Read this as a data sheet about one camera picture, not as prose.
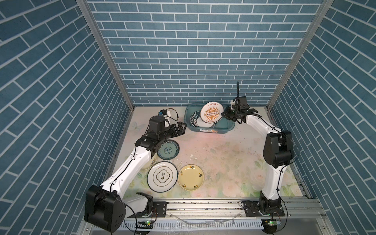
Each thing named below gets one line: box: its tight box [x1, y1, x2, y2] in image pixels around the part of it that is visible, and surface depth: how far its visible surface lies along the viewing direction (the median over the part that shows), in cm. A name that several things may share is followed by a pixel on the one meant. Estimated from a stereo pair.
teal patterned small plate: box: [156, 139, 180, 161], surface depth 98 cm
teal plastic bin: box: [184, 103, 236, 134], surface depth 107 cm
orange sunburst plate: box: [199, 101, 225, 124], surface depth 104 cm
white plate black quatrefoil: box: [146, 161, 179, 193], surface depth 86 cm
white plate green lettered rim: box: [189, 110, 217, 129], surface depth 110 cm
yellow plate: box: [177, 164, 205, 191], surface depth 86 cm
